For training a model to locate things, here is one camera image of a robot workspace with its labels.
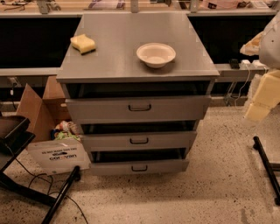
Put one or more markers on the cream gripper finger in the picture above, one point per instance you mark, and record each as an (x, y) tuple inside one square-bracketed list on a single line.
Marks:
[(256, 113)]

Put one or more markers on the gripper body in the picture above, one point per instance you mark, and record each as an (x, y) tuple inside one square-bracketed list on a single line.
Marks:
[(270, 48)]

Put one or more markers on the grey top drawer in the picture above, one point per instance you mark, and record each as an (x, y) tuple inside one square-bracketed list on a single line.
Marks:
[(138, 109)]

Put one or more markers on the grey drawer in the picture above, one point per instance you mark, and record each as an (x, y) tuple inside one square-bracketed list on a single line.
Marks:
[(138, 109), (139, 167), (139, 141)]

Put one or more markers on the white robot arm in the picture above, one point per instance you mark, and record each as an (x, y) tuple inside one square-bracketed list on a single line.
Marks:
[(266, 45)]

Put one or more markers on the grey middle drawer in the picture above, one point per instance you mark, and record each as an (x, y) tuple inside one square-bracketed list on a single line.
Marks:
[(139, 141)]

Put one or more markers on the grey bottom drawer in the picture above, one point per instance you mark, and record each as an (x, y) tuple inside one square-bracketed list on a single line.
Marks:
[(139, 167)]

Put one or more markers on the grey drawer cabinet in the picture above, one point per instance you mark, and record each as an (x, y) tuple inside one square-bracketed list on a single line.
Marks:
[(113, 70)]

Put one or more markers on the white power strip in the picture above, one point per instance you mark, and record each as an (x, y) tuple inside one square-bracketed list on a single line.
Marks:
[(255, 64)]

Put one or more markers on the black stand leg right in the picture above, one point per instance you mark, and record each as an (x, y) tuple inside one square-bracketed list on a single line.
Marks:
[(270, 168)]

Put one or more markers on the black adapter on ledge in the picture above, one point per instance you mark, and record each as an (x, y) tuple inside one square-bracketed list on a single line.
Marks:
[(234, 64)]

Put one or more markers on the white paper bowl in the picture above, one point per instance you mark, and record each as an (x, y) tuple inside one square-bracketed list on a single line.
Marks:
[(155, 55)]

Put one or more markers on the yellow sponge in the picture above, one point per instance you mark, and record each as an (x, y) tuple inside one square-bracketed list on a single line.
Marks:
[(82, 43)]

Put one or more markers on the colourful items in box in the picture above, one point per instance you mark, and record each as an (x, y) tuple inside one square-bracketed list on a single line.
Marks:
[(65, 130)]

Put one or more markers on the brown cardboard box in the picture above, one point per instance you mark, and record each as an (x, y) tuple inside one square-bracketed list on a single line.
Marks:
[(44, 113)]

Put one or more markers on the black stand left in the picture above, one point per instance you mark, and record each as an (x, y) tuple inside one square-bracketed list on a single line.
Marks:
[(14, 138)]

